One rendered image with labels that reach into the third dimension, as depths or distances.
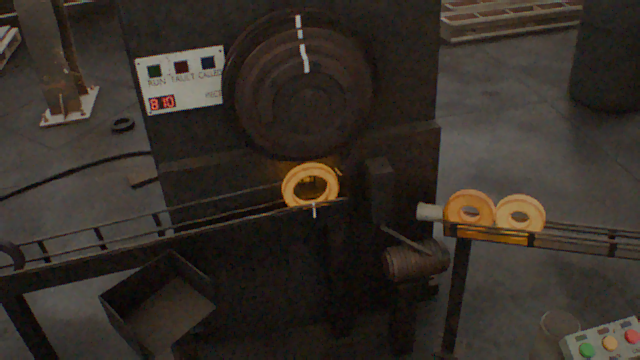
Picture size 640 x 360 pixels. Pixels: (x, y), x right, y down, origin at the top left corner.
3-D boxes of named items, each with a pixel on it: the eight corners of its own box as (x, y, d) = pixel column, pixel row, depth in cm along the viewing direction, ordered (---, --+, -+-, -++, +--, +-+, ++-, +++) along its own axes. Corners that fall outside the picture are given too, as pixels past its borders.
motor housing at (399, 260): (379, 337, 220) (380, 240, 190) (429, 325, 223) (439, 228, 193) (388, 362, 210) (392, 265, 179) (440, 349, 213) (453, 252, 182)
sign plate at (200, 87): (148, 112, 166) (135, 58, 155) (230, 99, 169) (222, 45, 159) (148, 116, 164) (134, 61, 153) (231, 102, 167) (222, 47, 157)
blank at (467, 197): (447, 186, 173) (445, 192, 170) (496, 191, 166) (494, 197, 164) (448, 224, 181) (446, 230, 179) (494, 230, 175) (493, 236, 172)
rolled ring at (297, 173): (337, 163, 175) (335, 158, 178) (280, 172, 173) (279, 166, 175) (340, 208, 186) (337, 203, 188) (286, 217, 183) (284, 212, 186)
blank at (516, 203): (496, 191, 166) (494, 197, 164) (547, 196, 160) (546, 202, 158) (495, 230, 175) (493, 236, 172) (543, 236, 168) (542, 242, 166)
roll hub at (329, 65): (263, 149, 160) (251, 60, 144) (355, 134, 163) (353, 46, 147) (265, 159, 155) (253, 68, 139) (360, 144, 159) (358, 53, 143)
